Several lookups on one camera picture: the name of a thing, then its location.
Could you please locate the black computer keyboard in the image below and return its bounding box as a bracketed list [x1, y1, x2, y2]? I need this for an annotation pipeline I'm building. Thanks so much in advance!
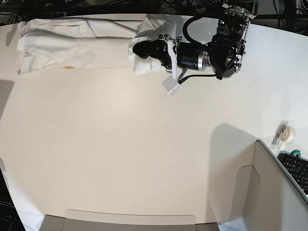
[277, 152, 308, 195]

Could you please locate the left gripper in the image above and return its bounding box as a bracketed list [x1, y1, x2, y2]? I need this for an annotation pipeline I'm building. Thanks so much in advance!
[132, 34, 208, 83]

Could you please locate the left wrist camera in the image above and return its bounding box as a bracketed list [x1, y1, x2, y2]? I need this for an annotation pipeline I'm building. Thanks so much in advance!
[162, 76, 183, 95]

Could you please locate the grey cardboard box right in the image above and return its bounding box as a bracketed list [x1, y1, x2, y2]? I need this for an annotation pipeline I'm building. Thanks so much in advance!
[215, 139, 308, 231]

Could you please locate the white printed t-shirt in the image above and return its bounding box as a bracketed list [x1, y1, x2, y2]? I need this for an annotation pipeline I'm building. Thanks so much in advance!
[16, 16, 177, 75]

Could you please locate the green tape roll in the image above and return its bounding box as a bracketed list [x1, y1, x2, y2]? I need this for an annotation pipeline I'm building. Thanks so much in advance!
[290, 150, 301, 158]

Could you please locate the clear tape dispenser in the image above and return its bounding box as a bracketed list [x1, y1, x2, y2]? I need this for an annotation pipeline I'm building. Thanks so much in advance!
[271, 120, 295, 151]

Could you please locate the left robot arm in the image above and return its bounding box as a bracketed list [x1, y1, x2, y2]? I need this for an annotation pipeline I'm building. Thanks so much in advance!
[132, 0, 254, 84]

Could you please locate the black monitor left edge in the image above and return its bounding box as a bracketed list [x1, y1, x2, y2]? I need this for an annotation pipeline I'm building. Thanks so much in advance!
[0, 172, 25, 231]

